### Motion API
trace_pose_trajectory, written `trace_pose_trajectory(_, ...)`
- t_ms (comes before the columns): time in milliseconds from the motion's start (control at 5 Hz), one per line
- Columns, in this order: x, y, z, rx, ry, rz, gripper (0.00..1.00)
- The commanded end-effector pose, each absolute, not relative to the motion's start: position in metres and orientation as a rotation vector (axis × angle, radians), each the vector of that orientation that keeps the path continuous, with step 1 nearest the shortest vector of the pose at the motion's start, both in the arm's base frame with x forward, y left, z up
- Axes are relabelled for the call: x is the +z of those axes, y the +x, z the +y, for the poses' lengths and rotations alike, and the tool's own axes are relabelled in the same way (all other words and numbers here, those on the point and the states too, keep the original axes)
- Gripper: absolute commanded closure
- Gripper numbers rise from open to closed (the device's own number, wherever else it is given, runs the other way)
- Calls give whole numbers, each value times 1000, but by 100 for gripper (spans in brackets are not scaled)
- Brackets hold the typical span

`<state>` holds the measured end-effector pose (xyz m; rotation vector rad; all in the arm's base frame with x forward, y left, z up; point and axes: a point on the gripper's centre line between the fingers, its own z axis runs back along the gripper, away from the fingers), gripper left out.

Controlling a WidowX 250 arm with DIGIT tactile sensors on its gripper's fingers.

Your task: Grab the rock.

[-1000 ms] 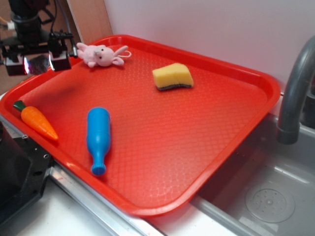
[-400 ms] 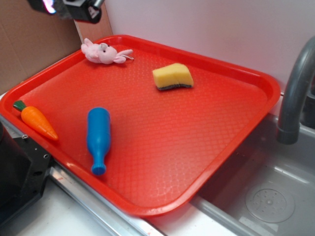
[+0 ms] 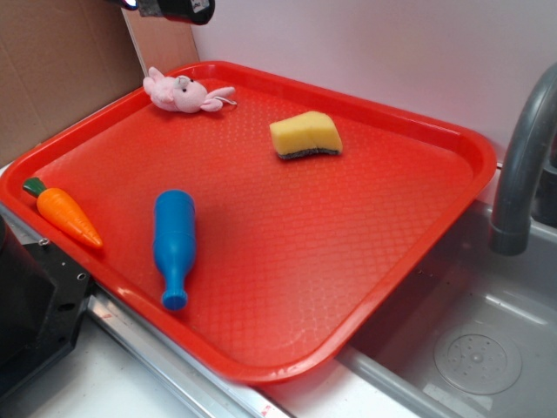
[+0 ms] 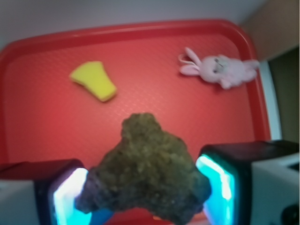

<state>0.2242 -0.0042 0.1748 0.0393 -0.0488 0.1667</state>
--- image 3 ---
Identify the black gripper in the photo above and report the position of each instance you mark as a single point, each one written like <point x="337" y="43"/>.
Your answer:
<point x="188" y="11"/>

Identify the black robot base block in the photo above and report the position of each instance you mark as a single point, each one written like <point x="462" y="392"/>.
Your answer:
<point x="44" y="294"/>

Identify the pink plush bunny toy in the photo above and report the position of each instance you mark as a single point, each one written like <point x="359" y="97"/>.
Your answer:
<point x="183" y="94"/>

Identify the brown cardboard panel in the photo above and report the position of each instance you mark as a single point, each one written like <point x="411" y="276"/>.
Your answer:
<point x="60" y="62"/>

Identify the yellow sponge with grey pad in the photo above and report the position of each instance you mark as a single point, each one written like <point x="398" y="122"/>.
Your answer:
<point x="304" y="135"/>

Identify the blue plastic toy bottle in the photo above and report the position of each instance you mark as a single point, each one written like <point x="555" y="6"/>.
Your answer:
<point x="174" y="244"/>

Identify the orange toy carrot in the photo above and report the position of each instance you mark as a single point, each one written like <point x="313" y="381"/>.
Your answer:
<point x="62" y="211"/>

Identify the red plastic tray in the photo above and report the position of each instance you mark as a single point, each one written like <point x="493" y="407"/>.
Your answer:
<point x="293" y="255"/>

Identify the grey toy faucet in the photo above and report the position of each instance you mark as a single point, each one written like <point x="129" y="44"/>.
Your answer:
<point x="526" y="189"/>

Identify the grey plastic toy sink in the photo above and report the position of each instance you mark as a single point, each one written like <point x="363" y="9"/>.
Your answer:
<point x="468" y="332"/>

